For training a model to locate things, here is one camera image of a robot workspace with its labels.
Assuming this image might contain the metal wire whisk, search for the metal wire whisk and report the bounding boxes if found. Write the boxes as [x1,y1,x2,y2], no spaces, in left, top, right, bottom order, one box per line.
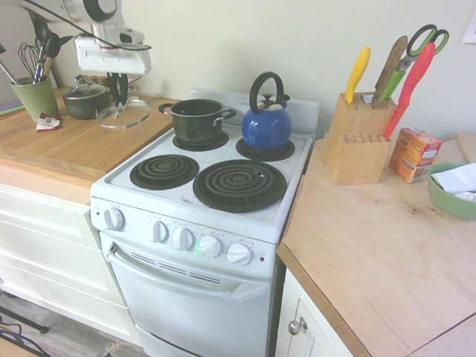
[17,41,42,85]

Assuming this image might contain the white oven dial knob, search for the white oven dial knob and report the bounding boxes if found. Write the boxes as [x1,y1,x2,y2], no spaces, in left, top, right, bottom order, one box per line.
[103,207,126,232]

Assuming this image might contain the white oven door handle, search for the white oven door handle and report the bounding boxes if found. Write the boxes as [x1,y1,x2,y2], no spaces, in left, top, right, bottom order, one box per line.
[105,243,271,304]

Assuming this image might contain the thick wooden butcher block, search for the thick wooden butcher block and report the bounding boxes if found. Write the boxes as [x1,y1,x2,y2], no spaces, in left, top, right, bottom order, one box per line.
[0,94,183,176]

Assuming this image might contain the white paper in bowl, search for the white paper in bowl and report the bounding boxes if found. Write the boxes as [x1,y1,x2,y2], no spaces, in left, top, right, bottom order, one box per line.
[431,162,476,204]

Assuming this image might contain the small coil burner under kettle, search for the small coil burner under kettle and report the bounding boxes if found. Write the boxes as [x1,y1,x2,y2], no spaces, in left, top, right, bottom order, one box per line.
[236,136,296,162]

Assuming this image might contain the black tripod legs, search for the black tripod legs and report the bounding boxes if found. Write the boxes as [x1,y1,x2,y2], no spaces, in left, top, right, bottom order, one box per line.
[0,303,50,357]

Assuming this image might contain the blue kettle with black handle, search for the blue kettle with black handle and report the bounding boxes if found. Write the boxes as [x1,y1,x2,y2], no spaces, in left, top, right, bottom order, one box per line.
[241,71,292,152]

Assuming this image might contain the white electric stove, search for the white electric stove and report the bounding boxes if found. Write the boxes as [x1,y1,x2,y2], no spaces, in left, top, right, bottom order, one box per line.
[90,88,321,357]

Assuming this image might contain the orange baking soda box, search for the orange baking soda box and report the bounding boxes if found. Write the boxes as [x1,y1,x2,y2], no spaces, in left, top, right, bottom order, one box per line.
[388,127,443,184]

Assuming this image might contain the purple green flat mats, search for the purple green flat mats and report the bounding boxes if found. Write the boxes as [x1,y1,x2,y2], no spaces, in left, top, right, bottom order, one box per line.
[0,104,25,118]

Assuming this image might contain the light wooden cutting board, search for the light wooden cutting board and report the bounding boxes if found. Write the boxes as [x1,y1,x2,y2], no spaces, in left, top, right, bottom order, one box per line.
[456,132,476,165]

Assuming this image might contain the wooden handled knife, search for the wooden handled knife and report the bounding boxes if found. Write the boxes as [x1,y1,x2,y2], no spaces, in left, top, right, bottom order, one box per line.
[373,35,409,103]

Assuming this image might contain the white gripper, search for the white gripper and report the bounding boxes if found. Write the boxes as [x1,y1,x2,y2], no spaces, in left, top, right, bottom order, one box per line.
[74,36,153,107]

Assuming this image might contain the white wall paper sheet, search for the white wall paper sheet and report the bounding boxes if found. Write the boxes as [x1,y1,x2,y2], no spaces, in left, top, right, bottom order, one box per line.
[462,0,476,44]

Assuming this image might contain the red knife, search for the red knife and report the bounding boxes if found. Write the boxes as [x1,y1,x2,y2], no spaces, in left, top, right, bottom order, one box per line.
[383,42,436,143]

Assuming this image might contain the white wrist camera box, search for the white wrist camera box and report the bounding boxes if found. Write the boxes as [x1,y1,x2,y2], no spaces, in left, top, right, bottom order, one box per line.
[110,25,146,48]

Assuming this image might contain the white drawer cabinet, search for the white drawer cabinet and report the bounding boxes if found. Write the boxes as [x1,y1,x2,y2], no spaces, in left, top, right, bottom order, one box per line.
[0,183,143,347]

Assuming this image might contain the green ribbed utensil holder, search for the green ribbed utensil holder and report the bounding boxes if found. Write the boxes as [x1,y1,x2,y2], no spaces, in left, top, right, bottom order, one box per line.
[10,76,61,122]

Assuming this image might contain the black plastic spatula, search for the black plastic spatula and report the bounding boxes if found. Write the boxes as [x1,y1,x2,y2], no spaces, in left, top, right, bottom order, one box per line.
[44,32,75,62]

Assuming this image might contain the dark saucepan with metal handle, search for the dark saucepan with metal handle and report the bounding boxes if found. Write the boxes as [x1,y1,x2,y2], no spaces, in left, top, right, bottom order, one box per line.
[61,89,113,121]

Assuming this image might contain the red white snack packet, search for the red white snack packet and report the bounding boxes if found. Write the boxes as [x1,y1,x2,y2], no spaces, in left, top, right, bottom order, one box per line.
[35,112,62,133]

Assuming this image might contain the metal utensil handle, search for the metal utensil handle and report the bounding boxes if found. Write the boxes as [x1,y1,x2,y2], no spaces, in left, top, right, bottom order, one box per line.
[0,60,18,86]

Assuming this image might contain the white burner knob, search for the white burner knob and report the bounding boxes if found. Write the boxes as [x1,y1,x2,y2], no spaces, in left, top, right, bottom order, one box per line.
[199,236,224,258]
[152,219,170,244]
[173,227,196,251]
[226,243,253,267]

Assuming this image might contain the wooden knife block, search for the wooden knife block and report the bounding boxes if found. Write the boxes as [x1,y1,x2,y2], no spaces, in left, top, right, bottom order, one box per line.
[322,91,397,186]

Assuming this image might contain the black two-handled cooking pot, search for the black two-handled cooking pot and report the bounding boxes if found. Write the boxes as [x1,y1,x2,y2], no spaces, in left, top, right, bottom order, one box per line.
[158,98,237,144]

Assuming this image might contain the large bare coil burner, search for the large bare coil burner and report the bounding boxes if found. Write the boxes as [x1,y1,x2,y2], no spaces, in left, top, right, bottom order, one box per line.
[192,158,288,214]

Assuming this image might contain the silver round cabinet knob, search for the silver round cabinet knob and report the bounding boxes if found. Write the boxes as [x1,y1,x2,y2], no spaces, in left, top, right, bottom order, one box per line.
[288,316,309,336]

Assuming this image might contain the green grey handled scissors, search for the green grey handled scissors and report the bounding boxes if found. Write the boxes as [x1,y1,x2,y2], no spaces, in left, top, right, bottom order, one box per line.
[381,24,450,102]

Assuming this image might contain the small coil burner under pot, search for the small coil burner under pot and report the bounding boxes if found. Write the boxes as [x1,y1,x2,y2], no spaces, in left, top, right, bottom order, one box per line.
[172,131,230,152]

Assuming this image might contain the white cabinet with knob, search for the white cabinet with knob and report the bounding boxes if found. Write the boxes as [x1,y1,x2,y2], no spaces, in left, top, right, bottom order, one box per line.
[274,267,360,357]

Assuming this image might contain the glass saucepan lid metal handle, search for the glass saucepan lid metal handle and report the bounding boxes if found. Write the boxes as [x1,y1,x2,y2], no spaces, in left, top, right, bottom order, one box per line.
[62,75,108,100]

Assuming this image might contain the small bare coil burner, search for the small bare coil burner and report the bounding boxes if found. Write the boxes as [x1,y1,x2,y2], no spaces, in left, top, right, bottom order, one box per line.
[129,154,201,191]

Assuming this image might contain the black plastic spoon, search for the black plastic spoon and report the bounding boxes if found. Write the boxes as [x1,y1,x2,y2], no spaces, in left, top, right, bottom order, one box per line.
[33,21,51,60]

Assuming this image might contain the yellow handled knife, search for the yellow handled knife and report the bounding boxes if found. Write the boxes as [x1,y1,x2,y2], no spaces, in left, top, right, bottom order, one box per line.
[344,46,372,104]

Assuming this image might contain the round glass pot lid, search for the round glass pot lid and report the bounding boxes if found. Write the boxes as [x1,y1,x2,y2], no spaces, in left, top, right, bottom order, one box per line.
[96,97,154,130]

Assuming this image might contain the green ceramic bowl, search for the green ceramic bowl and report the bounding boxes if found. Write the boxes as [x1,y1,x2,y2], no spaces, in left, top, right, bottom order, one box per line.
[427,162,476,222]

